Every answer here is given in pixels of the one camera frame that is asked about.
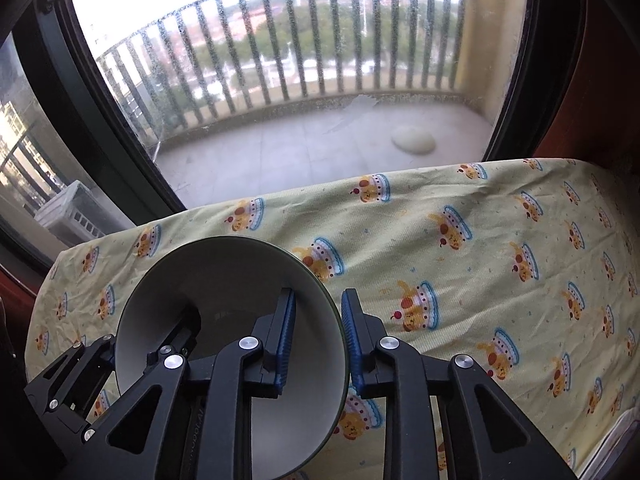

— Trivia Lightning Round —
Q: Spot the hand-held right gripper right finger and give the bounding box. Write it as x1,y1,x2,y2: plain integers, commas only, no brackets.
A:
341,289,576,480

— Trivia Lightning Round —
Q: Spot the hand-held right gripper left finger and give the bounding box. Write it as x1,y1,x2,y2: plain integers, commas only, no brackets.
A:
65,289,297,480

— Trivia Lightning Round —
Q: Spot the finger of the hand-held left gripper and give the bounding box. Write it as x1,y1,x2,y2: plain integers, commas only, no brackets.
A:
75,335,118,367
145,309,202,367

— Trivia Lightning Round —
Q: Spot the cream leaf-print bowl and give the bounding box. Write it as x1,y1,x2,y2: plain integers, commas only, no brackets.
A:
115,236,349,472

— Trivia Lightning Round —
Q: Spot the yellow cake-print tablecloth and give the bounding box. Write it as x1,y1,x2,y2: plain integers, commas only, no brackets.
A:
25,157,640,480

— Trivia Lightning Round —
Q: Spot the outdoor air conditioner unit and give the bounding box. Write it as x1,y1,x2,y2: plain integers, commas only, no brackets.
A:
34,180,107,241

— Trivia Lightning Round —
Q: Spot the white lump on balcony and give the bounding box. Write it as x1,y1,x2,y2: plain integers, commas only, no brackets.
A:
391,125,437,155

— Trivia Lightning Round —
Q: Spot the high-rise building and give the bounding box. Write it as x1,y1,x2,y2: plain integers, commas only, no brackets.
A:
0,100,56,196

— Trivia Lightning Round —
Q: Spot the balcony railing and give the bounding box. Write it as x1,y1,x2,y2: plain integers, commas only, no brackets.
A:
95,0,476,133

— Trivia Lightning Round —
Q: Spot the white lace-trimmed cover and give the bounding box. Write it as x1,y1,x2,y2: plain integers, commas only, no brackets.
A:
592,407,640,476

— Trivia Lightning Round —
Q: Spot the red-brown wooden panel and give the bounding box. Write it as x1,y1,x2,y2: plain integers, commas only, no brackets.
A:
540,0,640,171

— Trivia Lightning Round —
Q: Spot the dark window frame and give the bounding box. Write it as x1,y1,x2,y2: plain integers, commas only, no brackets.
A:
0,0,586,271

